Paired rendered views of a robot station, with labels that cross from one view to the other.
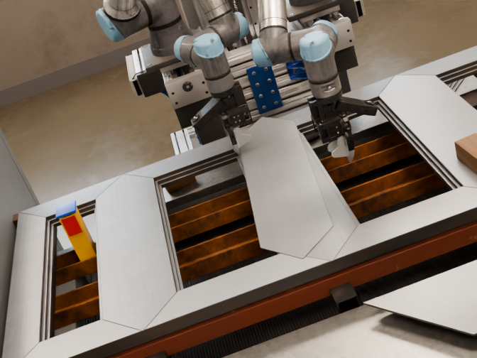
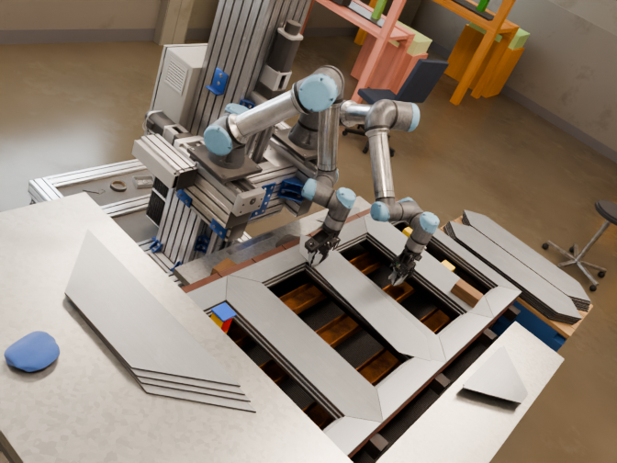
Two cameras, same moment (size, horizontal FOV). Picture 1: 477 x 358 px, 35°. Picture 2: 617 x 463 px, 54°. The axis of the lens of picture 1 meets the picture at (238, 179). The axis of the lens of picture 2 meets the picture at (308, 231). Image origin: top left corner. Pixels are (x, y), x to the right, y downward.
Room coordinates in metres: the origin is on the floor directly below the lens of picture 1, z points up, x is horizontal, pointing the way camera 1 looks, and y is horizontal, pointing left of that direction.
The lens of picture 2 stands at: (1.07, 1.69, 2.27)
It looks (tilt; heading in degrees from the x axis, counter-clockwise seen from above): 34 degrees down; 299
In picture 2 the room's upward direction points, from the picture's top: 24 degrees clockwise
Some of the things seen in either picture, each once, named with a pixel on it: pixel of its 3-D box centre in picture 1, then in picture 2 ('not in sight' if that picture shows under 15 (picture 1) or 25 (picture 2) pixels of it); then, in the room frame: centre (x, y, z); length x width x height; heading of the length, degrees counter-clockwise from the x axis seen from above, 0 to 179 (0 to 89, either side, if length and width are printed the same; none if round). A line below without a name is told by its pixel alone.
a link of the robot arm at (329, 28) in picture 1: (315, 42); (408, 211); (1.80, -0.30, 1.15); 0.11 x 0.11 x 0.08; 69
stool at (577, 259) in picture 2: not in sight; (590, 238); (1.42, -3.34, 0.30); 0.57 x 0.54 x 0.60; 95
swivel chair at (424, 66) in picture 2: not in sight; (390, 99); (3.41, -2.95, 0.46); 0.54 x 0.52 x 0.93; 9
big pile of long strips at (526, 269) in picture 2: not in sight; (515, 264); (1.47, -1.15, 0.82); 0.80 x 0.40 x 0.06; 2
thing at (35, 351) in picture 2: not in sight; (34, 351); (1.90, 1.14, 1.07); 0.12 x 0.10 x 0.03; 108
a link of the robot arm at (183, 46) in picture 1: (197, 47); (319, 190); (2.04, -0.01, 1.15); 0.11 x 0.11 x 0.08; 26
